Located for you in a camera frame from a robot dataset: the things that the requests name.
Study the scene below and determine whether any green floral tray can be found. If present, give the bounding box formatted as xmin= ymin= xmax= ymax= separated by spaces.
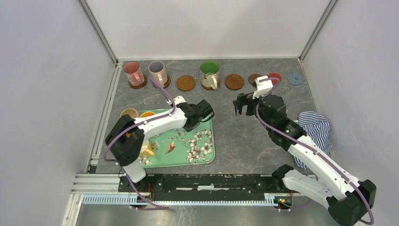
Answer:
xmin=139 ymin=120 xmax=215 ymax=169

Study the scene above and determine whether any blue striped cloth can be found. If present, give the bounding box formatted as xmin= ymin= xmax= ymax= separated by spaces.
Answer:
xmin=295 ymin=111 xmax=333 ymax=154

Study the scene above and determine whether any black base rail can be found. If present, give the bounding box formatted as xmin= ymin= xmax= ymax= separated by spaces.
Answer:
xmin=118 ymin=174 xmax=293 ymax=201

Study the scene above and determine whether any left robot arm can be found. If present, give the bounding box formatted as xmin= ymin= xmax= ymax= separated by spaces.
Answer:
xmin=105 ymin=96 xmax=215 ymax=192

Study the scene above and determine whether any green interior floral mug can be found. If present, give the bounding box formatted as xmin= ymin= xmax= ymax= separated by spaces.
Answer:
xmin=200 ymin=60 xmax=220 ymax=90

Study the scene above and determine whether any blue round coaster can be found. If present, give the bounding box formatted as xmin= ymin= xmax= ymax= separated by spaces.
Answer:
xmin=287 ymin=73 xmax=304 ymax=86

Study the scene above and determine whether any beige mug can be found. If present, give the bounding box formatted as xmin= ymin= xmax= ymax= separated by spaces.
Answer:
xmin=120 ymin=108 xmax=139 ymax=119

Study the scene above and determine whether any orange interior mug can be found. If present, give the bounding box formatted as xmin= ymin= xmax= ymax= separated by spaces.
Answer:
xmin=140 ymin=111 xmax=156 ymax=118

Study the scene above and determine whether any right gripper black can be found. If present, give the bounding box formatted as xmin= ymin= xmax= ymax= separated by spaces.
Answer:
xmin=233 ymin=91 xmax=273 ymax=131

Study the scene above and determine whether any pink mug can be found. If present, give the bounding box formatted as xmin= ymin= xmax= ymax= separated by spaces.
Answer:
xmin=123 ymin=61 xmax=145 ymax=86

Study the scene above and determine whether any ridged wooden coaster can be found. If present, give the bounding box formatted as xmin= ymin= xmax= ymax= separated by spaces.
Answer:
xmin=201 ymin=80 xmax=220 ymax=90
xmin=128 ymin=76 xmax=148 ymax=89
xmin=224 ymin=74 xmax=245 ymax=90
xmin=176 ymin=75 xmax=196 ymax=92
xmin=150 ymin=74 xmax=171 ymax=88

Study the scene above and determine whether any dark wooden coaster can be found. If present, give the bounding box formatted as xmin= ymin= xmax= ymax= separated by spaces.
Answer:
xmin=248 ymin=73 xmax=261 ymax=86

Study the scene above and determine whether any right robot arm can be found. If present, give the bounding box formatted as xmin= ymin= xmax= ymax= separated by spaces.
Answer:
xmin=233 ymin=93 xmax=376 ymax=226

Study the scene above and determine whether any cream yellow-handled mug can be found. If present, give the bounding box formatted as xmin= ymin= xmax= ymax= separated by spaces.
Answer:
xmin=139 ymin=139 xmax=155 ymax=158

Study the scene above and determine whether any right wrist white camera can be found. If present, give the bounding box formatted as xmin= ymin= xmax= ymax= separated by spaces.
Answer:
xmin=252 ymin=76 xmax=273 ymax=99

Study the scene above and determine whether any red round coaster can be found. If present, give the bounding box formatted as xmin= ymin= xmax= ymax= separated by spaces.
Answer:
xmin=268 ymin=73 xmax=282 ymax=85

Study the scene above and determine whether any purple interior mug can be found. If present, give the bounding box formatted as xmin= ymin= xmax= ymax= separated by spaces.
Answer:
xmin=148 ymin=61 xmax=167 ymax=76

